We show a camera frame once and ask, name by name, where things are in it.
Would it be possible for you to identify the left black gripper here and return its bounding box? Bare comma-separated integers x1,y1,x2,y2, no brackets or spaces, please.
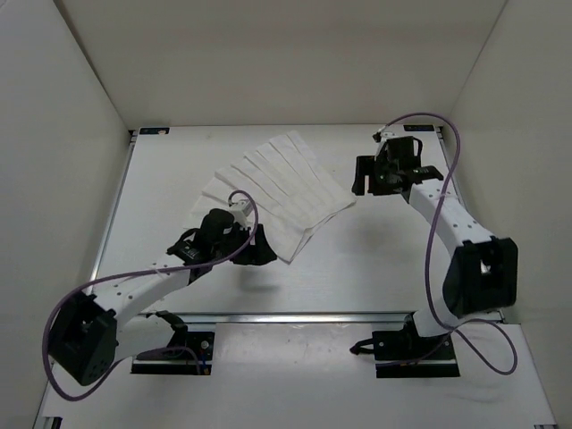
215,221,278,264

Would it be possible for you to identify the white pleated skirt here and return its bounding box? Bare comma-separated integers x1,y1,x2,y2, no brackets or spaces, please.
185,130,356,263

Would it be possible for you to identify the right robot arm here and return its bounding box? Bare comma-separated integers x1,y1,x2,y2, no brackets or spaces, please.
352,132,518,358

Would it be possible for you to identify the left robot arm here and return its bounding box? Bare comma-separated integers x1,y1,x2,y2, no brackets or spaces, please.
42,199,277,386

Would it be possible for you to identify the right blue corner label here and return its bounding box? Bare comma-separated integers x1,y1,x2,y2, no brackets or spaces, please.
403,124,434,132

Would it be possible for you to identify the blue corner label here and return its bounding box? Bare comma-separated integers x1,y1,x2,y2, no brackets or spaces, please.
403,124,434,132
139,127,170,135

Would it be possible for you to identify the left blue corner label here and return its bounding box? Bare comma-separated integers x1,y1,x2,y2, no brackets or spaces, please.
139,127,170,135

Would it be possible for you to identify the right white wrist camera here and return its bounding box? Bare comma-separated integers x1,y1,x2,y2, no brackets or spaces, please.
372,129,395,156

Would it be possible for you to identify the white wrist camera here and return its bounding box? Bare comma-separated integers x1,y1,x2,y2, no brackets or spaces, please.
372,129,395,156
228,199,253,228

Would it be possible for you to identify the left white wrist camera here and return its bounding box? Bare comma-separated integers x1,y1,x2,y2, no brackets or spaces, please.
228,199,253,228

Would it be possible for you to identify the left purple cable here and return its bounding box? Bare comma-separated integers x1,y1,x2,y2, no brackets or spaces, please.
44,190,259,400

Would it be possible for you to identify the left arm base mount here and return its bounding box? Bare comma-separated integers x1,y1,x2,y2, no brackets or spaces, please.
130,311,215,376

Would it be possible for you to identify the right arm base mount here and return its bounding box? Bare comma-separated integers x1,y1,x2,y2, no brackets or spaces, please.
349,315,460,379

